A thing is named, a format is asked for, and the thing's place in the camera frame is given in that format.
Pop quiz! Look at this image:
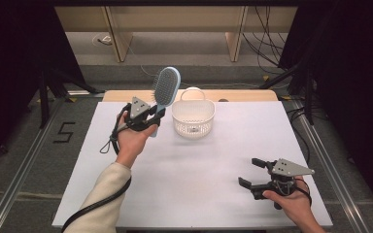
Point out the beige wooden desk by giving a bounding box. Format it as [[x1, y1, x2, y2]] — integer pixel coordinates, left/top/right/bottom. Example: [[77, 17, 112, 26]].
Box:
[[53, 6, 299, 63]]

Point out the light blue hairbrush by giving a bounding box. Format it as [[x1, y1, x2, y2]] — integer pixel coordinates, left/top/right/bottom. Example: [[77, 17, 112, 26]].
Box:
[[149, 66, 182, 138]]

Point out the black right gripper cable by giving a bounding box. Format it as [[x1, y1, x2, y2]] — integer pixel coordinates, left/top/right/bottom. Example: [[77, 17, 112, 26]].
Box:
[[292, 177, 314, 208]]

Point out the white plastic basket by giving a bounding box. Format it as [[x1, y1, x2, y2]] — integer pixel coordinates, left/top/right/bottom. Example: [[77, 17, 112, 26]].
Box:
[[171, 86, 217, 141]]

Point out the black metal stand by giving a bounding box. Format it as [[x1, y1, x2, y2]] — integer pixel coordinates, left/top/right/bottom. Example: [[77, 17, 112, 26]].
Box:
[[258, 62, 316, 126], [38, 68, 105, 130]]

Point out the light wooden table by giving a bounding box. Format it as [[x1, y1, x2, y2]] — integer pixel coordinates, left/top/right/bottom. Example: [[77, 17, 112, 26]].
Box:
[[102, 88, 279, 103]]

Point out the person's left hand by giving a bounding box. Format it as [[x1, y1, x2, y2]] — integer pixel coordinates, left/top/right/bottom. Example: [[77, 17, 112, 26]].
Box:
[[115, 111, 159, 170]]

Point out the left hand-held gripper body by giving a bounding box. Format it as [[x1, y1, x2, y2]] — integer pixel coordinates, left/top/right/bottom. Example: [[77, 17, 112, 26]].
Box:
[[119, 96, 159, 133]]

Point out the black curtain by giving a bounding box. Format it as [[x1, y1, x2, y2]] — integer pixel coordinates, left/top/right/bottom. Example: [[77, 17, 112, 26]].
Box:
[[0, 0, 90, 164], [277, 0, 373, 213]]

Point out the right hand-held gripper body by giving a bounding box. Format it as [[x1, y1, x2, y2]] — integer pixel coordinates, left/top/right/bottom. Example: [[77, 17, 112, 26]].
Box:
[[251, 158, 316, 211]]

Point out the person's right hand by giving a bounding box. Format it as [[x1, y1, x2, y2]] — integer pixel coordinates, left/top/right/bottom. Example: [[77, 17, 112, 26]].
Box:
[[261, 180, 319, 228]]

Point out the bundle of black cables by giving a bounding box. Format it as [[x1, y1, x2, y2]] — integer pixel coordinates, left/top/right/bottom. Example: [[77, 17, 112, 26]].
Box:
[[241, 6, 293, 76]]

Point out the aluminium floor rail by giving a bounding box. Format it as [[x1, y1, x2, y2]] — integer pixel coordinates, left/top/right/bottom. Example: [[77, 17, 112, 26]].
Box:
[[282, 96, 372, 233], [0, 97, 68, 233]]

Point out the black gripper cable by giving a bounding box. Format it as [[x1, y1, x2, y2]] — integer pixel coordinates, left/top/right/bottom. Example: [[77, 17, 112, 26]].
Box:
[[292, 177, 314, 208], [61, 102, 133, 233]]

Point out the black floor cable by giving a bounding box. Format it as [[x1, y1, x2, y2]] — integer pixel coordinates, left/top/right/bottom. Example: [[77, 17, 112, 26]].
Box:
[[286, 105, 316, 165]]

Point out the white floor cable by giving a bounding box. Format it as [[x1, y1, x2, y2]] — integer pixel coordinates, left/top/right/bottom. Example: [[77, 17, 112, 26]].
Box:
[[127, 45, 289, 90]]

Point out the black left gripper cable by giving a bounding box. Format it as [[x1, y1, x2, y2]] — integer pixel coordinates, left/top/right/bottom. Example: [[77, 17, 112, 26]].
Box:
[[61, 102, 133, 233]]

